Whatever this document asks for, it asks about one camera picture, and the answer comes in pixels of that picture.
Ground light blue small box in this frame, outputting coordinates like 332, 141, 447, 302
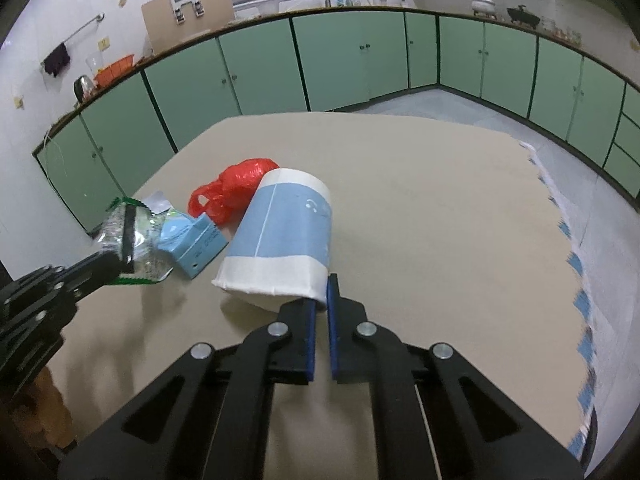
156, 209, 228, 280

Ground cardboard sheet on counter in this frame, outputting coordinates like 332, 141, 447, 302
141, 0, 235, 54

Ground green silver snack wrapper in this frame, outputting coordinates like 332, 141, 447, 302
96, 197, 172, 285

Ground orange basket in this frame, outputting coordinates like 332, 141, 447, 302
93, 54, 134, 89

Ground black wok pan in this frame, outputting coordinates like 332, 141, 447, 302
506, 4, 540, 29

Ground person hand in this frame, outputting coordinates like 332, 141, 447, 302
10, 367, 76, 451

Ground black cloth on rail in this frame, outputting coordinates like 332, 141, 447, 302
42, 42, 70, 77

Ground green lower kitchen cabinets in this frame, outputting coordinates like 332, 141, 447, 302
32, 8, 639, 233

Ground black trash bin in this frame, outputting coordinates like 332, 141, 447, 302
579, 408, 598, 470

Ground red plastic bag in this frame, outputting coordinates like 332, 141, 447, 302
188, 158, 280, 226

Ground blue white paper cup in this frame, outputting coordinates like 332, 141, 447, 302
213, 168, 332, 312

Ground wall towel rail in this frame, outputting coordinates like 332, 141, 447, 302
53, 12, 105, 51

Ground white ceramic pot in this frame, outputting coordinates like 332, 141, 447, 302
471, 0, 497, 18

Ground steel kettle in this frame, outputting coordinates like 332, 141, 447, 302
73, 75, 96, 104

